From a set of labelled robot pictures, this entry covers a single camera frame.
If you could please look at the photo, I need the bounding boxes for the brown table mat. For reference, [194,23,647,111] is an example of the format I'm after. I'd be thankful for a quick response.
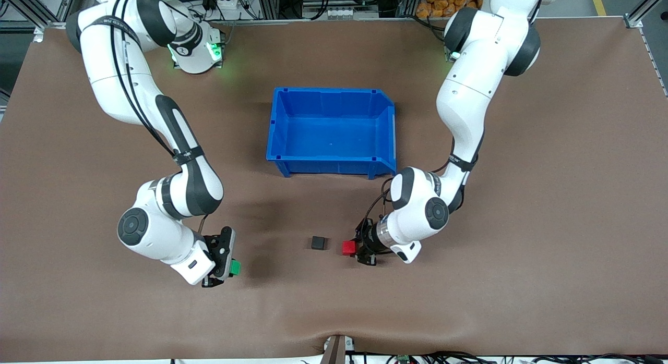
[0,16,668,362]

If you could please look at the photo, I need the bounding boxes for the blue plastic storage bin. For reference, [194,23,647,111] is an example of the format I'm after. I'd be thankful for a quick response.
[266,87,398,180]

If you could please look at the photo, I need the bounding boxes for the white terminal block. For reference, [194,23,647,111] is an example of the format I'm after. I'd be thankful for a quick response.
[328,7,369,19]

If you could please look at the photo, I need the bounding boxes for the white power strip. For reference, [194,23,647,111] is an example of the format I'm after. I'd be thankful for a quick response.
[209,0,246,21]

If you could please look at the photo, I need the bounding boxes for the pile of orange bags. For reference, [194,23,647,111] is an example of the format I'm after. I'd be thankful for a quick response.
[416,0,483,19]

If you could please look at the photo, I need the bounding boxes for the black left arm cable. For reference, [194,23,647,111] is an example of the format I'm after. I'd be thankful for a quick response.
[360,137,458,238]

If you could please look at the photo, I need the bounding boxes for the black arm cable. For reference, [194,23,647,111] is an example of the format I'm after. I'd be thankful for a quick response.
[107,0,210,237]
[360,137,458,238]

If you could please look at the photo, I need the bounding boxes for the metal clamp bracket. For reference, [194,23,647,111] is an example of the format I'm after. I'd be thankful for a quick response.
[324,334,356,364]

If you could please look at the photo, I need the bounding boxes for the tangled black cables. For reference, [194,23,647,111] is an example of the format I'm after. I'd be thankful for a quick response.
[360,350,668,364]

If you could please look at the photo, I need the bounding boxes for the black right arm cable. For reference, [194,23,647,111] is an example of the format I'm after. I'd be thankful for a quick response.
[107,0,210,237]

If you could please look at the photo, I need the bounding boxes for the aluminium table edge rail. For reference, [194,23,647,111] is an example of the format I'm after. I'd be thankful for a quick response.
[31,16,633,30]

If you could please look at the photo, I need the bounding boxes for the aluminium frame strut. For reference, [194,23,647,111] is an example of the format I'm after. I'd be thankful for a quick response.
[0,0,71,30]
[624,0,668,29]

